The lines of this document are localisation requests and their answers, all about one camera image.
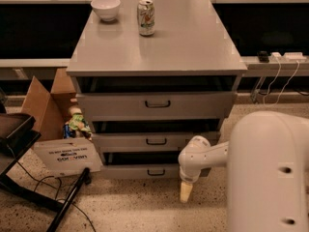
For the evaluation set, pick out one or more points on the brown cardboard box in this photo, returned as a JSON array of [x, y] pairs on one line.
[[62, 156]]

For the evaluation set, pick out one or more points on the grey middle drawer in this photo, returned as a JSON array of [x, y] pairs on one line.
[[141, 141]]

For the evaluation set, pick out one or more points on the grey top drawer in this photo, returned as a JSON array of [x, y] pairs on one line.
[[156, 106]]

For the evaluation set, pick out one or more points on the black rolling stand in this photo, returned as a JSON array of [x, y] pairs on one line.
[[16, 138]]

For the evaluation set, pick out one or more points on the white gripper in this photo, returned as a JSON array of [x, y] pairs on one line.
[[187, 177]]

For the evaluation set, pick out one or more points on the white bowl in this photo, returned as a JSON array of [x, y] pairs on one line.
[[107, 10]]

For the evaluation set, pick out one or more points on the white green soda can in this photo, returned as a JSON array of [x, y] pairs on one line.
[[146, 17]]

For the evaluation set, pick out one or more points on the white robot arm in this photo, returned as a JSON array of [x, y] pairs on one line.
[[266, 160]]

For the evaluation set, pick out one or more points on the green toy doll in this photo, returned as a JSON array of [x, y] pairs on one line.
[[76, 126]]

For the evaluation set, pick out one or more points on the grey drawer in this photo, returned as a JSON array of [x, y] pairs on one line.
[[140, 165], [156, 106], [141, 141]]

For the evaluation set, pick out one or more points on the grey bottom drawer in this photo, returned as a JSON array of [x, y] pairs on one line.
[[140, 165]]

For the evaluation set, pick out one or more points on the black small device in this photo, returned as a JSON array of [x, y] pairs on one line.
[[263, 56]]

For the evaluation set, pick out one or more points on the white power strip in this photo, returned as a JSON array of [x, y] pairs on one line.
[[289, 56]]

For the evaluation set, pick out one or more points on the grey drawer cabinet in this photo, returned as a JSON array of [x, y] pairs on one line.
[[190, 51]]

